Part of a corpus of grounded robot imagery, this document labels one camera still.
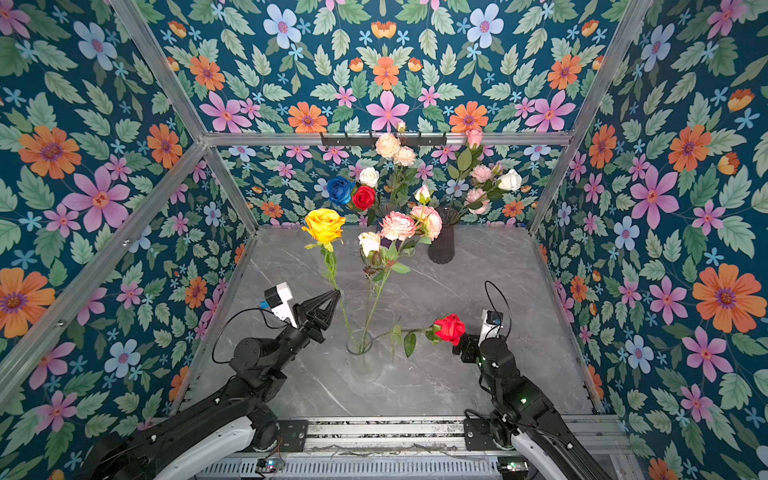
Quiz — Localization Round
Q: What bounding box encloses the red artificial rose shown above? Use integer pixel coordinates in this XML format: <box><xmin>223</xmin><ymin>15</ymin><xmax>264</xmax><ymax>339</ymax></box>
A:
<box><xmin>352</xmin><ymin>185</ymin><xmax>377</xmax><ymax>211</ymax></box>

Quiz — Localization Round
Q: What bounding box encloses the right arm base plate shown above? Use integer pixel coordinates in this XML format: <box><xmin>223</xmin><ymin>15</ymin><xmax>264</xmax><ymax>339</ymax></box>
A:
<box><xmin>463</xmin><ymin>416</ymin><xmax>514</xmax><ymax>452</ymax></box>

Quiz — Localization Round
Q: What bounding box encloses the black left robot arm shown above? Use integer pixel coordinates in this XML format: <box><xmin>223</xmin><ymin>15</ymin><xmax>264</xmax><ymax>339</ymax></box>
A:
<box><xmin>76</xmin><ymin>289</ymin><xmax>341</xmax><ymax>479</ymax></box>

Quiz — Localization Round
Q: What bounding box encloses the cream pink peony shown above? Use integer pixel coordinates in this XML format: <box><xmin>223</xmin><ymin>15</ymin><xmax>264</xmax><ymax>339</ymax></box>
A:
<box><xmin>375</xmin><ymin>121</ymin><xmax>417</xmax><ymax>207</ymax></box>

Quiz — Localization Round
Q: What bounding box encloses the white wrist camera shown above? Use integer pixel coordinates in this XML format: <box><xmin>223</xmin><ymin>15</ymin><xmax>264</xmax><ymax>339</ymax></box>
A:
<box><xmin>478</xmin><ymin>309</ymin><xmax>504</xmax><ymax>345</ymax></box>
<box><xmin>259</xmin><ymin>282</ymin><xmax>298</xmax><ymax>328</ymax></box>

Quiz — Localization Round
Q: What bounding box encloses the pink carnation top flower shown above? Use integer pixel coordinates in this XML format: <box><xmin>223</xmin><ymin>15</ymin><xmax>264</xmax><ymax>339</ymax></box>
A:
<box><xmin>365</xmin><ymin>187</ymin><xmax>442</xmax><ymax>320</ymax></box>

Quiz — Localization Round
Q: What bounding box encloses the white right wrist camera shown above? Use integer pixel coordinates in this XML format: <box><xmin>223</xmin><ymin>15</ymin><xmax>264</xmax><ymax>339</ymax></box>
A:
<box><xmin>478</xmin><ymin>309</ymin><xmax>504</xmax><ymax>345</ymax></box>

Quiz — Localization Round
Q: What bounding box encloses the black wall hook rack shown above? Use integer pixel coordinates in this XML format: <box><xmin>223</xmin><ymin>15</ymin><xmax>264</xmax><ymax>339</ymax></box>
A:
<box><xmin>320</xmin><ymin>132</ymin><xmax>449</xmax><ymax>147</ymax></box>

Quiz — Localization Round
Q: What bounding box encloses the purple blue glass vase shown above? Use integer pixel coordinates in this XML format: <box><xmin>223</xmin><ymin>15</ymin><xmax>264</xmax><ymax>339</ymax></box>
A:
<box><xmin>363</xmin><ymin>205</ymin><xmax>386</xmax><ymax>228</ymax></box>

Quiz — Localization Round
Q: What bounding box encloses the cream peach rose bud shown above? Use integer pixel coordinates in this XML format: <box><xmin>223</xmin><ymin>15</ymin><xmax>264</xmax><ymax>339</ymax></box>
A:
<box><xmin>358</xmin><ymin>232</ymin><xmax>384</xmax><ymax>353</ymax></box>

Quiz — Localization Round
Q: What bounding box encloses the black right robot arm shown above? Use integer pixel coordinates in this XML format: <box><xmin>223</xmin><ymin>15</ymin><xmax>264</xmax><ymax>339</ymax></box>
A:
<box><xmin>453</xmin><ymin>334</ymin><xmax>610</xmax><ymax>479</ymax></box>

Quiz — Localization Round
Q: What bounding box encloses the dark smoky glass vase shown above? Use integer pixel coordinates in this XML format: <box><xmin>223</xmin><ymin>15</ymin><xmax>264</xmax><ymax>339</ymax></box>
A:
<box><xmin>427</xmin><ymin>207</ymin><xmax>459</xmax><ymax>265</ymax></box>

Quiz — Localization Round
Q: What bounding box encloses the aluminium front rail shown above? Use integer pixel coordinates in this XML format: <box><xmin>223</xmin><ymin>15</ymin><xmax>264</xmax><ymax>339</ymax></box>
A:
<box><xmin>286</xmin><ymin>415</ymin><xmax>631</xmax><ymax>456</ymax></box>

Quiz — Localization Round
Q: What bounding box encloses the blue artificial rose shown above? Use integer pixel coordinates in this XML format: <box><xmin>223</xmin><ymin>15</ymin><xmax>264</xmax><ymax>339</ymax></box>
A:
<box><xmin>326</xmin><ymin>177</ymin><xmax>354</xmax><ymax>206</ymax></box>

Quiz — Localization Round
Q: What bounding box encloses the light pink peony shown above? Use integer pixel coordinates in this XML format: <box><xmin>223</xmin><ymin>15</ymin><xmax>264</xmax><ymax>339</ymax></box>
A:
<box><xmin>459</xmin><ymin>164</ymin><xmax>504</xmax><ymax>218</ymax></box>

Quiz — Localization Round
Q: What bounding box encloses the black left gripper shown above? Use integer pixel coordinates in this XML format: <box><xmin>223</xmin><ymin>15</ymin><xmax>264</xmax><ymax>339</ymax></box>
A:
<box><xmin>268</xmin><ymin>290</ymin><xmax>336</xmax><ymax>376</ymax></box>

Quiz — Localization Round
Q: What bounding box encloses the orange artificial flower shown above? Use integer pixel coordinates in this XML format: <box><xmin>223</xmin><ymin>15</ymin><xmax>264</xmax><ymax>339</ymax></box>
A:
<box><xmin>300</xmin><ymin>208</ymin><xmax>361</xmax><ymax>352</ymax></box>

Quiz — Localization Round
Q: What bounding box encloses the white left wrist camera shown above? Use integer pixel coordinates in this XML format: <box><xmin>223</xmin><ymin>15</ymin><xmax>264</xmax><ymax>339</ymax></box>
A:
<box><xmin>259</xmin><ymin>282</ymin><xmax>298</xmax><ymax>328</ymax></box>

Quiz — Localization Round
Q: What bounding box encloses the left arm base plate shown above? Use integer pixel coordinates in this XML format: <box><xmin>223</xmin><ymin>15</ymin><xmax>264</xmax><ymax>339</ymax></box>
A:
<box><xmin>266</xmin><ymin>419</ymin><xmax>310</xmax><ymax>453</ymax></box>

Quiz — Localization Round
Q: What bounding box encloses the small pink rose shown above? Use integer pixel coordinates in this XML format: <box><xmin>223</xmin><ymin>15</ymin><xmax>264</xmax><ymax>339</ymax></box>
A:
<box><xmin>446</xmin><ymin>128</ymin><xmax>485</xmax><ymax>208</ymax></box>

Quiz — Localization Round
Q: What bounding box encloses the clear glass vase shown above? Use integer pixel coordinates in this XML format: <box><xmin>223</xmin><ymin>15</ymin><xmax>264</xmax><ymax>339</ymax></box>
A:
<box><xmin>346</xmin><ymin>329</ymin><xmax>382</xmax><ymax>383</ymax></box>

